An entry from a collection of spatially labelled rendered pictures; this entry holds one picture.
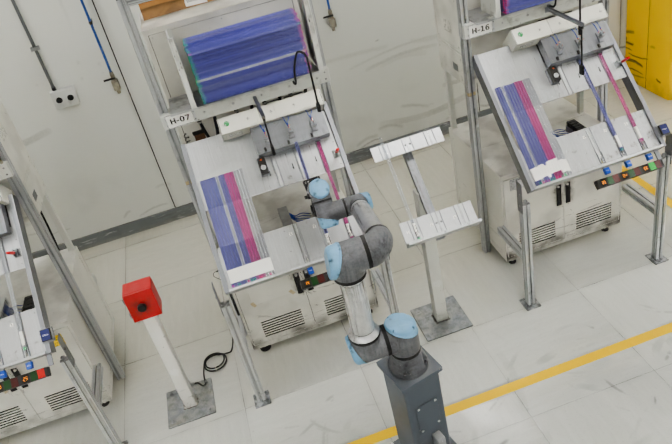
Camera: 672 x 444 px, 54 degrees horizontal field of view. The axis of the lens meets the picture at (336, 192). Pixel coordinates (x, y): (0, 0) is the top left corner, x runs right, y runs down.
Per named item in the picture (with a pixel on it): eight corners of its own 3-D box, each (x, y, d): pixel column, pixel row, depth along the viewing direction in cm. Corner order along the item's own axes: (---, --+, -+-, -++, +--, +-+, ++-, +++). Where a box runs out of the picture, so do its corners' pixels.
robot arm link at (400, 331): (425, 352, 244) (420, 326, 237) (390, 363, 243) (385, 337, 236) (414, 330, 254) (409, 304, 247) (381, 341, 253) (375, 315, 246)
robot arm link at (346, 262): (394, 362, 243) (369, 247, 213) (355, 374, 242) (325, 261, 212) (384, 339, 253) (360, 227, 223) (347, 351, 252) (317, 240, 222)
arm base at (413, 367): (436, 366, 250) (433, 348, 245) (403, 386, 245) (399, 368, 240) (413, 343, 262) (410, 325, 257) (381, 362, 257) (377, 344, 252)
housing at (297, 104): (324, 115, 316) (324, 103, 302) (225, 145, 310) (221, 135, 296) (318, 100, 318) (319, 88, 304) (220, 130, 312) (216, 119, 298)
